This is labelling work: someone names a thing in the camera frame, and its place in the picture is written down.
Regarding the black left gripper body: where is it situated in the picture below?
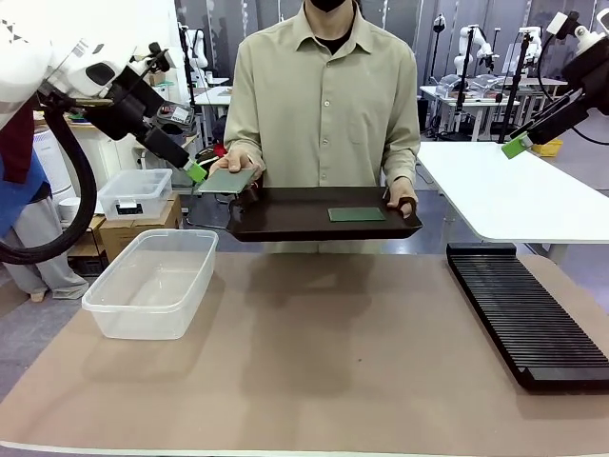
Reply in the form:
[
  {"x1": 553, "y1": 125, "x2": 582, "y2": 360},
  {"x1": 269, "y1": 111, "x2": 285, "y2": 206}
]
[{"x1": 84, "y1": 64, "x2": 167, "y2": 143}]

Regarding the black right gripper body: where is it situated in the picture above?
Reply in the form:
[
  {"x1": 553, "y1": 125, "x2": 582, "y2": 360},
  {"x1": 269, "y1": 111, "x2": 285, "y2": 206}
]
[{"x1": 554, "y1": 44, "x2": 609, "y2": 123}]

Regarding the green PCB board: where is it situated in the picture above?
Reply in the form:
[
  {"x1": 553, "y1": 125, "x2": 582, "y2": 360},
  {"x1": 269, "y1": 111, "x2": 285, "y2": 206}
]
[
  {"x1": 196, "y1": 169, "x2": 261, "y2": 196},
  {"x1": 326, "y1": 207, "x2": 387, "y2": 224}
]

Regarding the dark brown serving tray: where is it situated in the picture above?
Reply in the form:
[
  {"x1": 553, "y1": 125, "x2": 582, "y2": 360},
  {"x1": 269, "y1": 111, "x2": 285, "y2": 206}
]
[{"x1": 226, "y1": 186, "x2": 424, "y2": 245}]

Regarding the person's right forearm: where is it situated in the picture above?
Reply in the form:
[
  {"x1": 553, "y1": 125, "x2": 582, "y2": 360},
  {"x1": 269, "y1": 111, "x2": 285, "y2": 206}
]
[{"x1": 223, "y1": 102, "x2": 265, "y2": 161}]

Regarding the person's left forearm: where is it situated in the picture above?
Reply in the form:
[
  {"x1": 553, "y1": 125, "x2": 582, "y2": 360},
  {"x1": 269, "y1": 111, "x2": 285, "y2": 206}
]
[{"x1": 380, "y1": 113, "x2": 422, "y2": 185}]

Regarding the person's right hand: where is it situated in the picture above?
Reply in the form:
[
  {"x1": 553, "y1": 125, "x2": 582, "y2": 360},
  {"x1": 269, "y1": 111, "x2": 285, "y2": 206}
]
[{"x1": 208, "y1": 149, "x2": 265, "y2": 175}]

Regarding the person's left hand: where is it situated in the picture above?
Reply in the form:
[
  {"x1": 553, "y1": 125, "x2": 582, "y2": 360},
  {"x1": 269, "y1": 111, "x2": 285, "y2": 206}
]
[{"x1": 385, "y1": 177, "x2": 420, "y2": 221}]

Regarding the yellow box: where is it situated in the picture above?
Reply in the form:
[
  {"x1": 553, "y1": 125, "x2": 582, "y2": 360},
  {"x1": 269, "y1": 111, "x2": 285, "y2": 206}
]
[{"x1": 531, "y1": 139, "x2": 564, "y2": 158}]

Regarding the tan mounting plate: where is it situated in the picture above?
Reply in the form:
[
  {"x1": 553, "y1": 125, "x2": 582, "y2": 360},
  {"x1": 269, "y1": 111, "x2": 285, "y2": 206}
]
[{"x1": 70, "y1": 96, "x2": 115, "y2": 109}]

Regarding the black tripod stand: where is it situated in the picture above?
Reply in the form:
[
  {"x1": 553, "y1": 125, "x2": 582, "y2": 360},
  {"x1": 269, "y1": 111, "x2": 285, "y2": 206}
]
[{"x1": 496, "y1": 28, "x2": 537, "y2": 145}]

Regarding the white side table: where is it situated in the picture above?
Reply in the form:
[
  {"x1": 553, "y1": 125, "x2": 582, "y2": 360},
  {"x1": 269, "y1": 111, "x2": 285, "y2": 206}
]
[{"x1": 416, "y1": 140, "x2": 609, "y2": 266}]

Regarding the small lidded clear storage box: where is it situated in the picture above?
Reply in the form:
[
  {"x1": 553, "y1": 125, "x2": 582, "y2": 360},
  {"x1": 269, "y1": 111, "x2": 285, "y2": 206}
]
[{"x1": 97, "y1": 169, "x2": 174, "y2": 222}]

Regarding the brown cardboard box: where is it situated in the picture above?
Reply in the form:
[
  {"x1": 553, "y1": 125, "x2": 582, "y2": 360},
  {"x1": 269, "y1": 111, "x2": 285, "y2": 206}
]
[{"x1": 98, "y1": 193, "x2": 185, "y2": 264}]

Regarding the white background desk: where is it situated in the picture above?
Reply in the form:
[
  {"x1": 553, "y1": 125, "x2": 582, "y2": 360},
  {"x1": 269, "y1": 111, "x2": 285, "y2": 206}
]
[{"x1": 193, "y1": 84, "x2": 235, "y2": 144}]

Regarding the white background workbench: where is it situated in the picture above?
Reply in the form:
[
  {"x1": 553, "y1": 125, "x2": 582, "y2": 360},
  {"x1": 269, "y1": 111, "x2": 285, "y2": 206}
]
[{"x1": 421, "y1": 73, "x2": 570, "y2": 142}]

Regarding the white air purifier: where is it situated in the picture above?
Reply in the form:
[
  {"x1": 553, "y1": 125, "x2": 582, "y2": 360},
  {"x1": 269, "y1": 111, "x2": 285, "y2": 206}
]
[{"x1": 30, "y1": 127, "x2": 76, "y2": 199}]

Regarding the bystander in blue and red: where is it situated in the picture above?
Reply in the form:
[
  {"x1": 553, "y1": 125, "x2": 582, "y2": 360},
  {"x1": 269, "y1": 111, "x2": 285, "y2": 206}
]
[{"x1": 0, "y1": 107, "x2": 90, "y2": 302}]

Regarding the clear plastic bin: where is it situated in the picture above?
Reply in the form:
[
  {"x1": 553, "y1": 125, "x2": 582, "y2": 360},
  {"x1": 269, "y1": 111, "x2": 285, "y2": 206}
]
[{"x1": 81, "y1": 228, "x2": 220, "y2": 342}]

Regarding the person in beige shirt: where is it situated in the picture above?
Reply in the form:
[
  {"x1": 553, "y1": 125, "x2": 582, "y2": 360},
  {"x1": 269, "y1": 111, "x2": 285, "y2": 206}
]
[{"x1": 223, "y1": 0, "x2": 422, "y2": 189}]

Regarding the black slotted PCB rack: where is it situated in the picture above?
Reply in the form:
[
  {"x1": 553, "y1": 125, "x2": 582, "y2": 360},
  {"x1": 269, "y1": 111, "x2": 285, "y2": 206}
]
[{"x1": 445, "y1": 242, "x2": 609, "y2": 394}]

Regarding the brown table cover sheet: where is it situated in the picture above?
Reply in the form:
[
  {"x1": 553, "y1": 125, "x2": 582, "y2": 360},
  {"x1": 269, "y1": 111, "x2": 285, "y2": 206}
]
[{"x1": 0, "y1": 251, "x2": 609, "y2": 453}]

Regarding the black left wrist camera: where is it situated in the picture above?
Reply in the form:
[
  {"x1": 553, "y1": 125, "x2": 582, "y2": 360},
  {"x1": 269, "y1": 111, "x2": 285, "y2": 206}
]
[{"x1": 128, "y1": 41, "x2": 170, "y2": 75}]

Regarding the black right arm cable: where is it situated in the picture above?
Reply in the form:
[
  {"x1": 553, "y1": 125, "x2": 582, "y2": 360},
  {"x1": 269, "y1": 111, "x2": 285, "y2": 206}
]
[{"x1": 540, "y1": 26, "x2": 609, "y2": 147}]

